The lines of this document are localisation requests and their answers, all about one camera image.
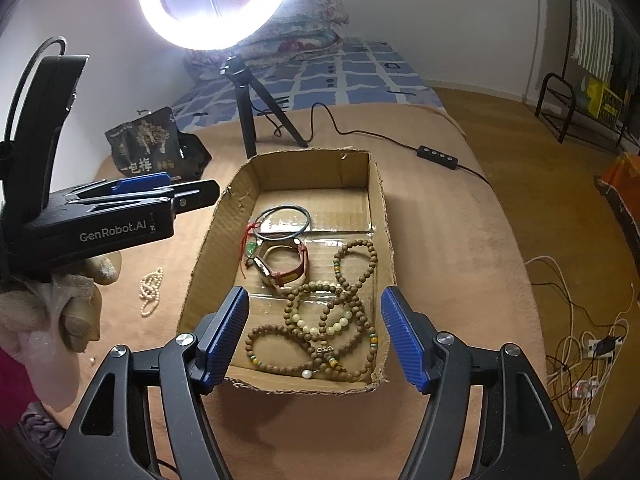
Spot grey purple cloth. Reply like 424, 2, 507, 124
17, 400, 68, 453

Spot black snack bag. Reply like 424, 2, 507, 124
105, 106, 213, 181

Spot white ring light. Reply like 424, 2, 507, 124
137, 0, 296, 51

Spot black inline remote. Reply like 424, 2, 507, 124
417, 145, 458, 162

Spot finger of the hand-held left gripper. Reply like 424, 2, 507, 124
64, 172, 174, 201
79, 179, 221, 216

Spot pearl necklace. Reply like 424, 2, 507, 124
140, 266, 165, 318

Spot yellow box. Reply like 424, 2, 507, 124
585, 77, 631, 126

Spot black ring light cable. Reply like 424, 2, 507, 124
260, 101, 488, 183

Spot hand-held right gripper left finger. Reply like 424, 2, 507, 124
59, 286, 250, 480

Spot black clothes rack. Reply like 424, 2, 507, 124
535, 0, 640, 153

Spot wooden bead bracelet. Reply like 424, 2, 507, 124
284, 281, 358, 341

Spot cream bead bracelet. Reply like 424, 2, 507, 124
292, 307, 353, 339

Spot folded floral quilt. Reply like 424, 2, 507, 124
185, 0, 351, 68

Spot tangle of white cables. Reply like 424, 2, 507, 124
525, 255, 640, 436

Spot dark hanging garments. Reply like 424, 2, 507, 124
607, 35, 640, 106

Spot red cord green pendant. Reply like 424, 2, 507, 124
241, 224, 262, 281

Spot white power strip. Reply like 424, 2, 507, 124
582, 335, 626, 359

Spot black tripod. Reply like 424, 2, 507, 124
218, 54, 307, 160

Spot metal bangle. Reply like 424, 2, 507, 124
252, 205, 312, 240

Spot brown strap wristwatch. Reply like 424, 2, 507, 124
252, 240, 308, 288

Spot cardboard box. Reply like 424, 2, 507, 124
177, 149, 398, 395

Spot long wooden bead necklace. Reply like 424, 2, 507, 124
244, 239, 379, 383

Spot blue checked bedsheet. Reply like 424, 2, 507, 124
170, 36, 443, 128

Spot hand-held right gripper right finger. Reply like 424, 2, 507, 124
381, 286, 581, 480

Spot magenta clothing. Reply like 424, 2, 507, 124
0, 345, 37, 431

